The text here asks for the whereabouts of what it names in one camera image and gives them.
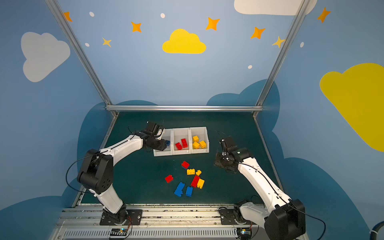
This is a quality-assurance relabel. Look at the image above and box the white bin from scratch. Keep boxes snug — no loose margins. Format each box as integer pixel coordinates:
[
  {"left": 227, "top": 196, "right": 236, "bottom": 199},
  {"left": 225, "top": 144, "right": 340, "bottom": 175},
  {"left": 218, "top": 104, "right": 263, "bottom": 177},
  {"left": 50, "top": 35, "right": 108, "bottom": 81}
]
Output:
[
  {"left": 172, "top": 128, "right": 192, "bottom": 155},
  {"left": 190, "top": 127, "right": 210, "bottom": 154},
  {"left": 153, "top": 129, "right": 174, "bottom": 157}
]

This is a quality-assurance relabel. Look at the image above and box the aluminium frame back bar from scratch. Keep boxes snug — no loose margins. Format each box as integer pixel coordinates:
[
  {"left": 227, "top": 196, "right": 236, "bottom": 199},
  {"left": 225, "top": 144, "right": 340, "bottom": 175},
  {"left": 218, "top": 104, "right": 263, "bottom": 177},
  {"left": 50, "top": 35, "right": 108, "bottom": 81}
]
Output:
[{"left": 106, "top": 105, "right": 263, "bottom": 112}]

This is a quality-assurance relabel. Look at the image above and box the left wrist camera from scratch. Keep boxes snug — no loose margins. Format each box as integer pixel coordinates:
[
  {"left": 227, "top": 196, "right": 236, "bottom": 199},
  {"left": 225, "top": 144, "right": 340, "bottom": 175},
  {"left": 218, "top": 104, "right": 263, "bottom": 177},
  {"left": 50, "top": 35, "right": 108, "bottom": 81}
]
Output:
[{"left": 156, "top": 127, "right": 164, "bottom": 139}]

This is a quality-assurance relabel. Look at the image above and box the yellow brick studs centre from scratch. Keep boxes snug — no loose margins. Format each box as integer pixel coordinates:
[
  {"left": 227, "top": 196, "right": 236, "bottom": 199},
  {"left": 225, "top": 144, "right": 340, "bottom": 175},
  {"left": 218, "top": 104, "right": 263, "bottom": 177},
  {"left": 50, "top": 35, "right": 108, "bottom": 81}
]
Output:
[{"left": 187, "top": 169, "right": 196, "bottom": 176}]

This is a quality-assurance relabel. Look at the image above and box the circuit board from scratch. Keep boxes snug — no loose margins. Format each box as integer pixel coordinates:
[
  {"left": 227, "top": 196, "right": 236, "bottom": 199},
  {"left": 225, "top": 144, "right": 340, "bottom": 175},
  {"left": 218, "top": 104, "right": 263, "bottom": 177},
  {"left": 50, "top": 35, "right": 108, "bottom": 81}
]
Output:
[
  {"left": 109, "top": 228, "right": 132, "bottom": 240},
  {"left": 236, "top": 228, "right": 253, "bottom": 240}
]

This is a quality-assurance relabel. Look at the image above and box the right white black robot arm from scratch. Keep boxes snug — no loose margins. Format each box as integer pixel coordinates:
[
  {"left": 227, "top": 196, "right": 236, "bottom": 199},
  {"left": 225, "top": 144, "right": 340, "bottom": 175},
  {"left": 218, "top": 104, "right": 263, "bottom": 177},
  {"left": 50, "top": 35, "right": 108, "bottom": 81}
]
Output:
[{"left": 215, "top": 137, "right": 306, "bottom": 240}]

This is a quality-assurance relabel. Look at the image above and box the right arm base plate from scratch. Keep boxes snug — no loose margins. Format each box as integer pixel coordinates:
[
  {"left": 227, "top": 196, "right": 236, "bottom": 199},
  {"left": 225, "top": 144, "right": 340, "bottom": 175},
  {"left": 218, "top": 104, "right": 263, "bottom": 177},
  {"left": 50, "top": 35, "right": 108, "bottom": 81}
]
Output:
[{"left": 218, "top": 207, "right": 251, "bottom": 225}]

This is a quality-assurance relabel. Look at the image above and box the long red brick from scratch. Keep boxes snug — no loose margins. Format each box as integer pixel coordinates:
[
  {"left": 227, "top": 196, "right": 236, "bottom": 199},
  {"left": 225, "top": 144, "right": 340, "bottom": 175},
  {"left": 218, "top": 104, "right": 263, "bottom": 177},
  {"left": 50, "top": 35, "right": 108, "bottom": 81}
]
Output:
[
  {"left": 191, "top": 175, "right": 200, "bottom": 188},
  {"left": 181, "top": 139, "right": 188, "bottom": 148}
]

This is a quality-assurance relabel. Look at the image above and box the black hose corner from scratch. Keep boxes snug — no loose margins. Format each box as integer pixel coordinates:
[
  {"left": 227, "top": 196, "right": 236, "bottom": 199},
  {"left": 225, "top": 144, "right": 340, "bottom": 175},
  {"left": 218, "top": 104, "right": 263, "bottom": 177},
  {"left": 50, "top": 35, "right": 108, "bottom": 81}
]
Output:
[{"left": 369, "top": 221, "right": 384, "bottom": 240}]

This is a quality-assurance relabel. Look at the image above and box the right white bin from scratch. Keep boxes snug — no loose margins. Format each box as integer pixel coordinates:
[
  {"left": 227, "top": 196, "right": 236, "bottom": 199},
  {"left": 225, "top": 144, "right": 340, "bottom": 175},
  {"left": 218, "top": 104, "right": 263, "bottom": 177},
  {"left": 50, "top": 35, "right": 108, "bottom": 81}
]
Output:
[{"left": 190, "top": 127, "right": 210, "bottom": 154}]

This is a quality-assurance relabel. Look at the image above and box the blue brick bottom right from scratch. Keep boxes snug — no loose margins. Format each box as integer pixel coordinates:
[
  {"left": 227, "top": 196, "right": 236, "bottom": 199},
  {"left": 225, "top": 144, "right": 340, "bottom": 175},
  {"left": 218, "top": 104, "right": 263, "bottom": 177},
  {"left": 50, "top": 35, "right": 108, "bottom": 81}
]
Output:
[{"left": 186, "top": 187, "right": 194, "bottom": 197}]

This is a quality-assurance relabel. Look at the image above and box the left circuit board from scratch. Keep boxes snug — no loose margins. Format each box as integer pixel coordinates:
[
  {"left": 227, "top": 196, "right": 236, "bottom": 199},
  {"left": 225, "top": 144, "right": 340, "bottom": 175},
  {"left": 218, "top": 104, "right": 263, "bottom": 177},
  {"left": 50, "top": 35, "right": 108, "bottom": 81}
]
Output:
[{"left": 109, "top": 228, "right": 132, "bottom": 240}]

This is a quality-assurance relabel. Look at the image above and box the left white bin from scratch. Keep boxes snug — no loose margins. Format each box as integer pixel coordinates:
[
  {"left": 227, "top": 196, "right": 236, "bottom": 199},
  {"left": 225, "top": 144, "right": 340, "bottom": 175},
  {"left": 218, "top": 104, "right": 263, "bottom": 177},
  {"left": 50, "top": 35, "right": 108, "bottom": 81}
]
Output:
[{"left": 153, "top": 129, "right": 174, "bottom": 157}]

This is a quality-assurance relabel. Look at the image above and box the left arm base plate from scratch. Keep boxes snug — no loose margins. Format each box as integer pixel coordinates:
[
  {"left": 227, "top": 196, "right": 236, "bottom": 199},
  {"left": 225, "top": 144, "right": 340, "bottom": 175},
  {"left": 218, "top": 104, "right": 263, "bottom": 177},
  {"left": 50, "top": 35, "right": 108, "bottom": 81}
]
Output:
[{"left": 100, "top": 209, "right": 143, "bottom": 226}]

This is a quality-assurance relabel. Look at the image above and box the aluminium frame post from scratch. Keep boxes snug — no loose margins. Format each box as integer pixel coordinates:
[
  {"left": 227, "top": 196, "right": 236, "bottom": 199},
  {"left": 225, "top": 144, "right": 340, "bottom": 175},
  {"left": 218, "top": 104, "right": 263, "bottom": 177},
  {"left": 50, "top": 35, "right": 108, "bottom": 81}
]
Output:
[
  {"left": 253, "top": 0, "right": 311, "bottom": 120},
  {"left": 44, "top": 0, "right": 118, "bottom": 117}
]

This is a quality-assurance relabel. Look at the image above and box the middle white bin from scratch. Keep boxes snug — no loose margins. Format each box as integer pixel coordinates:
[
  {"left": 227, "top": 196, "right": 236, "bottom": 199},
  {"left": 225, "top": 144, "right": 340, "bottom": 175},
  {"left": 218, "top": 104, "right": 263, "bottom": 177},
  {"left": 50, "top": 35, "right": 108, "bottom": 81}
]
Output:
[{"left": 172, "top": 128, "right": 192, "bottom": 155}]

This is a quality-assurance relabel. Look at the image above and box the long blue brick bottom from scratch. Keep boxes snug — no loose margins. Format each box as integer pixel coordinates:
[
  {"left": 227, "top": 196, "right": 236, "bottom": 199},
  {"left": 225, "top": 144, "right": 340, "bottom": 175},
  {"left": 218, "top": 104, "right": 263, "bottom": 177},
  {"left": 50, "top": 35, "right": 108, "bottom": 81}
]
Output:
[{"left": 174, "top": 182, "right": 185, "bottom": 197}]

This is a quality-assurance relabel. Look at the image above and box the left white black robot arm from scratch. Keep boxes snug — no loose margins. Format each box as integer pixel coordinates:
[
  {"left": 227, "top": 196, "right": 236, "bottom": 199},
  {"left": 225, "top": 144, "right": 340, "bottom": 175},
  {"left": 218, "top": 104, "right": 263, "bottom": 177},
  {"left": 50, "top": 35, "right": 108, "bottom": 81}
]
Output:
[{"left": 77, "top": 122, "right": 167, "bottom": 218}]

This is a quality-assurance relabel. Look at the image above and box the aluminium frame left post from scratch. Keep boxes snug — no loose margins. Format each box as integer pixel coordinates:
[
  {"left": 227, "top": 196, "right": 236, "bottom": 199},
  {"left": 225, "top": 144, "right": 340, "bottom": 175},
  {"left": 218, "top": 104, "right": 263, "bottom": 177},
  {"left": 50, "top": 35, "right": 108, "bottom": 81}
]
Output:
[{"left": 44, "top": 0, "right": 118, "bottom": 117}]

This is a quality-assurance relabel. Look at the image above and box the aluminium rail front base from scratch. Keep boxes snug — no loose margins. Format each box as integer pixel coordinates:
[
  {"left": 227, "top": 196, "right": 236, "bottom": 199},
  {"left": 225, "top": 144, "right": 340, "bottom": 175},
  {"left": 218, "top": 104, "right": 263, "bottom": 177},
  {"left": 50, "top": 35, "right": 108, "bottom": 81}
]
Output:
[{"left": 50, "top": 204, "right": 268, "bottom": 240}]

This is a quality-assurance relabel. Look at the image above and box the right circuit board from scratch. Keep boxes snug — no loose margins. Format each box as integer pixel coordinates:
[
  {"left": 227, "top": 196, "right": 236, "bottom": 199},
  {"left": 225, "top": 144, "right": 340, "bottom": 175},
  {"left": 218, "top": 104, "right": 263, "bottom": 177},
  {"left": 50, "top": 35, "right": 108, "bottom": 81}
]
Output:
[{"left": 236, "top": 228, "right": 253, "bottom": 240}]

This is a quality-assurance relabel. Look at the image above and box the aluminium frame right post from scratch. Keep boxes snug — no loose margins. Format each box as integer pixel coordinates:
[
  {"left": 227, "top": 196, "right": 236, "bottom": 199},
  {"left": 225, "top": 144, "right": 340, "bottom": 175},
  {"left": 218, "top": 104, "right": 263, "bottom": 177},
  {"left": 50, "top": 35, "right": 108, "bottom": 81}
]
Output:
[{"left": 253, "top": 0, "right": 311, "bottom": 120}]

